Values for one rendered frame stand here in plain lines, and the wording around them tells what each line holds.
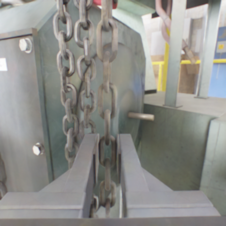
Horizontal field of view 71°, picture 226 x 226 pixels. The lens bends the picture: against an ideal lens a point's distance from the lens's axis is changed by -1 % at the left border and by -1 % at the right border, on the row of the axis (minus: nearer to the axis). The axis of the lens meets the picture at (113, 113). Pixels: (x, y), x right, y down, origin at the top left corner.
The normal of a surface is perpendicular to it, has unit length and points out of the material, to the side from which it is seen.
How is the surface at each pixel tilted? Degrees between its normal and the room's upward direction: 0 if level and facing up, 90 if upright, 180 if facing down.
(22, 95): 90
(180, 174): 90
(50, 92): 90
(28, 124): 90
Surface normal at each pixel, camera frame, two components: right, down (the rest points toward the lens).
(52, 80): 0.88, 0.12
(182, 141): -0.74, 0.17
